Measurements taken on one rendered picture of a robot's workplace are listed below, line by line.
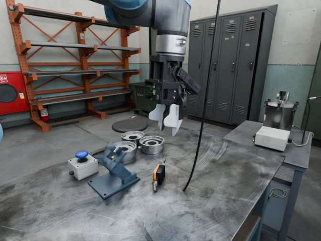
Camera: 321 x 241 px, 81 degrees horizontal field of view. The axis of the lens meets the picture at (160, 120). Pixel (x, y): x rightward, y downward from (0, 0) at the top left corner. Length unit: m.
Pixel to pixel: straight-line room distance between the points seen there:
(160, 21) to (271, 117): 1.10
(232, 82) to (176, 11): 2.98
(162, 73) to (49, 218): 0.44
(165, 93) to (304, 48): 3.31
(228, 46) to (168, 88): 3.03
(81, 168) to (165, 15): 0.50
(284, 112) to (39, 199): 1.32
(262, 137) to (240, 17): 2.49
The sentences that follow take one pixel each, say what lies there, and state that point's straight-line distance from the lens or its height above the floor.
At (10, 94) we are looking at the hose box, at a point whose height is 0.62.
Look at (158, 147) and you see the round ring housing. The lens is 0.76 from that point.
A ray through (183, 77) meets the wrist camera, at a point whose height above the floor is 1.12.
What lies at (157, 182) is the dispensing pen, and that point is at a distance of 0.57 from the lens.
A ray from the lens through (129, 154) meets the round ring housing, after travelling 0.72.
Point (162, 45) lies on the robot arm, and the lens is 0.47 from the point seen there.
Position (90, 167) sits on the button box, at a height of 0.83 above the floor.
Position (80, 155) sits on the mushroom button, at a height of 0.87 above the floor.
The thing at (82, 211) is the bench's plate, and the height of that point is 0.80.
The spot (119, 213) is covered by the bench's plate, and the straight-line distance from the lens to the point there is 0.53.
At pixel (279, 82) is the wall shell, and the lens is 3.71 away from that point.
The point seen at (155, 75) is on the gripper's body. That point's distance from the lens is 0.47.
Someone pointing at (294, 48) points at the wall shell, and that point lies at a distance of 3.69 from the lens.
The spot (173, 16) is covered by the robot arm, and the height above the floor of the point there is 1.25.
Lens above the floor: 1.16
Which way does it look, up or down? 17 degrees down
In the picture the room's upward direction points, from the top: straight up
